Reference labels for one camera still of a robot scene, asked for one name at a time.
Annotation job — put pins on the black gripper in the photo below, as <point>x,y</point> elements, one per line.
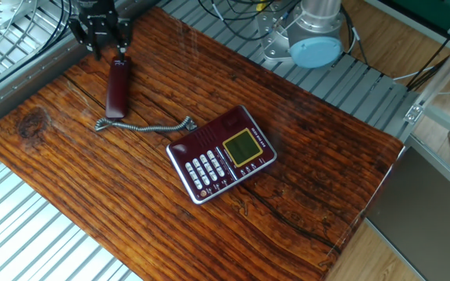
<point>96,9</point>

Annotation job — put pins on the maroon telephone handset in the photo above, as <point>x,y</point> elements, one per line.
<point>117,89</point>

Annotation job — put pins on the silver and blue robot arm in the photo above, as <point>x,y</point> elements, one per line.
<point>316,52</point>

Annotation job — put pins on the maroon telephone base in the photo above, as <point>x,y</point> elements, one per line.
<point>244,148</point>

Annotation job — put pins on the yellow plastic clip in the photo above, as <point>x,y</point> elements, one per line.
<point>261,5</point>

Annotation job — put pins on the glossy wood-grain board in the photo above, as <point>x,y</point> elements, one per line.
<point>92,195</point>

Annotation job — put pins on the grey metal panel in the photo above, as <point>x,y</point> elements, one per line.
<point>424,218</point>

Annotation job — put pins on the grey aluminium frame rail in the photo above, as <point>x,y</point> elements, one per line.
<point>14,89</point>

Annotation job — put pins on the silver corner bracket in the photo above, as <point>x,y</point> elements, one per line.
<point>413,114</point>

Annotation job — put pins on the aluminium frame post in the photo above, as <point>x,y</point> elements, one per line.
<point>443,70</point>

